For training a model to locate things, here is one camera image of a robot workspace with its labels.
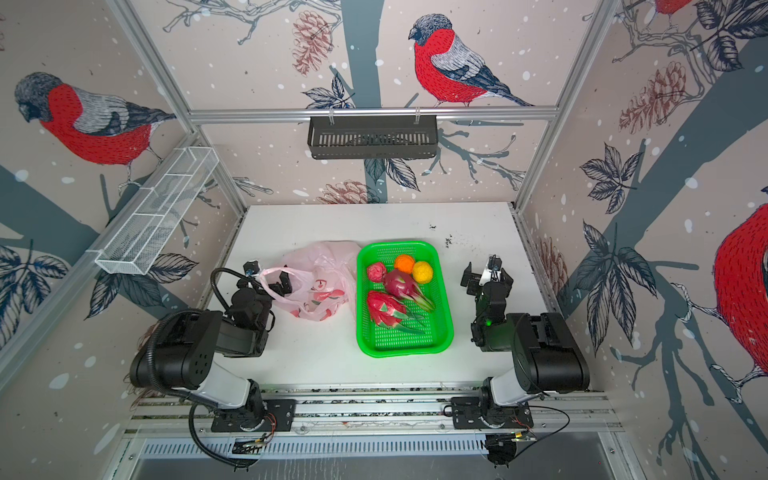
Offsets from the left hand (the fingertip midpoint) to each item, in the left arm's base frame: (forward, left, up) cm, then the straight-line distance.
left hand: (275, 262), depth 90 cm
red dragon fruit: (-14, -35, -4) cm, 38 cm away
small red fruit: (0, -31, -7) cm, 32 cm away
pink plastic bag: (-3, -15, -2) cm, 15 cm away
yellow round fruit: (-2, -46, -3) cm, 46 cm away
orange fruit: (+3, -40, -5) cm, 41 cm away
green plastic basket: (-20, -31, -12) cm, 38 cm away
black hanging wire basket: (+44, -29, +15) cm, 55 cm away
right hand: (+1, -66, -1) cm, 66 cm away
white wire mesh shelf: (-3, +27, +19) cm, 33 cm away
